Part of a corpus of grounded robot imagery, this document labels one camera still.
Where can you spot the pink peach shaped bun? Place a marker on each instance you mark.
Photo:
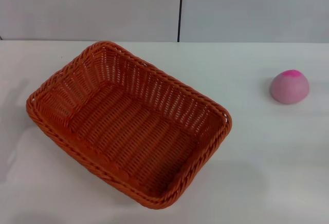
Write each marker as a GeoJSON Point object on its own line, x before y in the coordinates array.
{"type": "Point", "coordinates": [289, 89]}

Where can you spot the black vertical wall strip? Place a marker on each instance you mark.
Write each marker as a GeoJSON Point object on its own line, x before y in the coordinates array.
{"type": "Point", "coordinates": [180, 8]}

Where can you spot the orange woven plastic basket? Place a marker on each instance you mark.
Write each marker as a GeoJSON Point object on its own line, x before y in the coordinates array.
{"type": "Point", "coordinates": [133, 131]}

